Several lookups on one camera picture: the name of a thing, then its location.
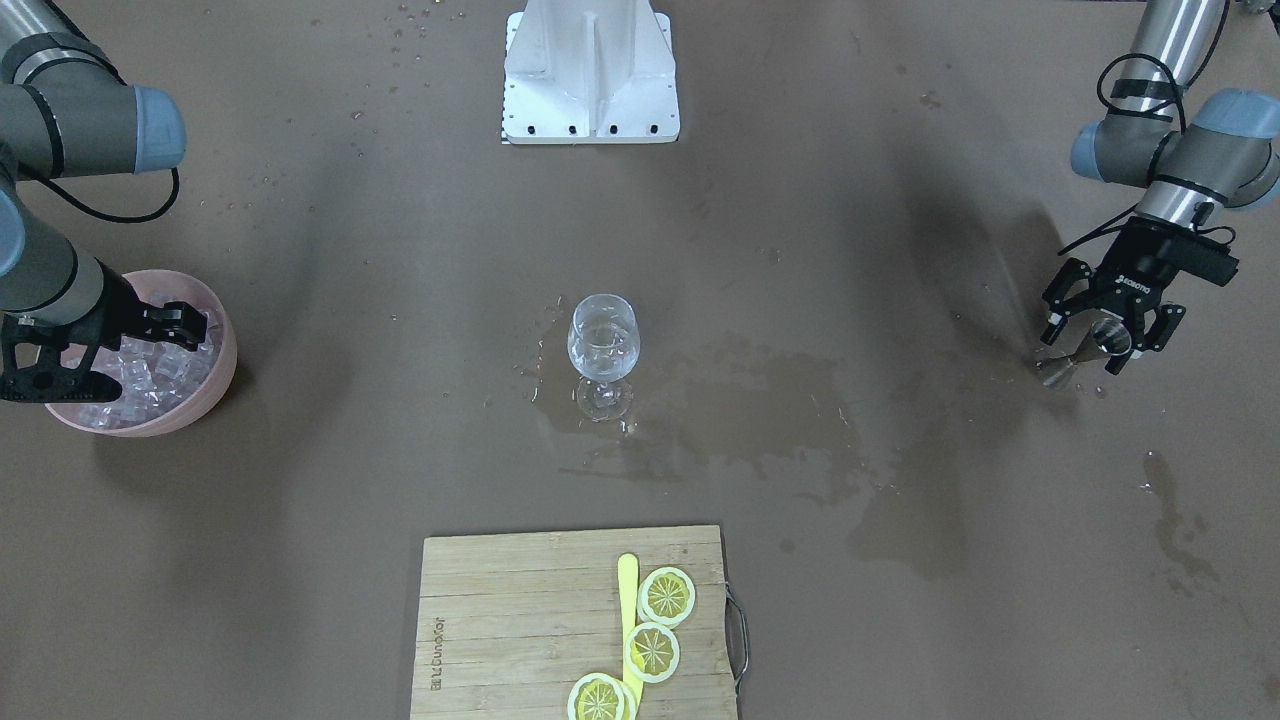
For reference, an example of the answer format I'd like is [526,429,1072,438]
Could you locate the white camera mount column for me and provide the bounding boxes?
[500,1,681,145]

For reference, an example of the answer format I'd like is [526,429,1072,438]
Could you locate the steel double jigger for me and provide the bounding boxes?
[1037,316,1133,389]

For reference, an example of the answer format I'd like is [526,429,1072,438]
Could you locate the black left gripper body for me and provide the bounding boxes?
[1085,217,1190,325]

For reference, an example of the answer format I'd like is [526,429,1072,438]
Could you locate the bamboo cutting board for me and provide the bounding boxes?
[410,525,739,719]

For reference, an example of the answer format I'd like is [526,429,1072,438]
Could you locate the yellow plastic strip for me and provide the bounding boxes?
[616,553,643,719]

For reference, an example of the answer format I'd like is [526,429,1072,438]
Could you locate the middle lemon slice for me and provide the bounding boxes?
[622,621,682,684]

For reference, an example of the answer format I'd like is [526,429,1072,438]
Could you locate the lemon slice near handle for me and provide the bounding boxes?
[637,566,698,629]

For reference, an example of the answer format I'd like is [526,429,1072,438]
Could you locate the clear wine glass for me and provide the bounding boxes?
[567,293,640,423]

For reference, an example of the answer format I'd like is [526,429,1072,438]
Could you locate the pink bowl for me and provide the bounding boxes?
[45,269,238,438]

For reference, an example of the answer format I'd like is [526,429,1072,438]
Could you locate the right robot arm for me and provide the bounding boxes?
[1,1,209,404]

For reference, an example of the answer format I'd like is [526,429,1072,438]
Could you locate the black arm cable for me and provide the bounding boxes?
[1059,53,1233,258]

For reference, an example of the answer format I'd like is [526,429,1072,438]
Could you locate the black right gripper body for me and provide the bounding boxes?
[1,265,145,404]

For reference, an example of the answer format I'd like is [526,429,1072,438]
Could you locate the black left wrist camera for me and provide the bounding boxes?
[1169,234,1239,287]

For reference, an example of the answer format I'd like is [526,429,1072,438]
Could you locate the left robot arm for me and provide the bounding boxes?
[1037,1,1279,387]

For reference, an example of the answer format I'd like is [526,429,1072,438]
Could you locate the far lemon slice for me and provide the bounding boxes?
[564,673,635,720]

